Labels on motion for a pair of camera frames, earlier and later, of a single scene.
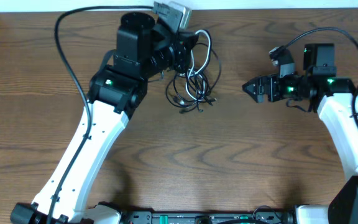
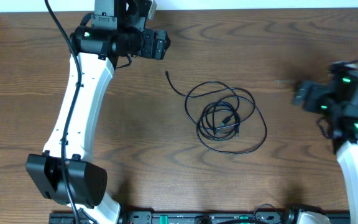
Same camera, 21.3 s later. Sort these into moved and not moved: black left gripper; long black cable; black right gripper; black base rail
Moved: black right gripper; long black cable; black left gripper
Not moved: black base rail
